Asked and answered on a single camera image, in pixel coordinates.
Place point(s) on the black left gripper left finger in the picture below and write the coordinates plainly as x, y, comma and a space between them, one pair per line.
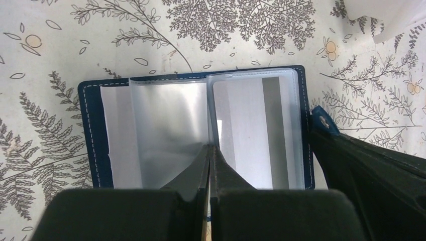
176, 211

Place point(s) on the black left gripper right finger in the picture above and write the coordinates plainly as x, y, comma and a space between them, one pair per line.
241, 212

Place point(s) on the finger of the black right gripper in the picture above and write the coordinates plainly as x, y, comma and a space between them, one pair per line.
386, 187

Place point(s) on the blue leather card holder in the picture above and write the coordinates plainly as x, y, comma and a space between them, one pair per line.
142, 132

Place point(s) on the white striped credit card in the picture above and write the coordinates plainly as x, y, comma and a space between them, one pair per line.
255, 132

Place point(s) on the white plastic card box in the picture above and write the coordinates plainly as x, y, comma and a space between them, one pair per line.
396, 15

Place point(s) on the floral tablecloth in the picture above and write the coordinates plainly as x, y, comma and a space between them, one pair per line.
374, 92

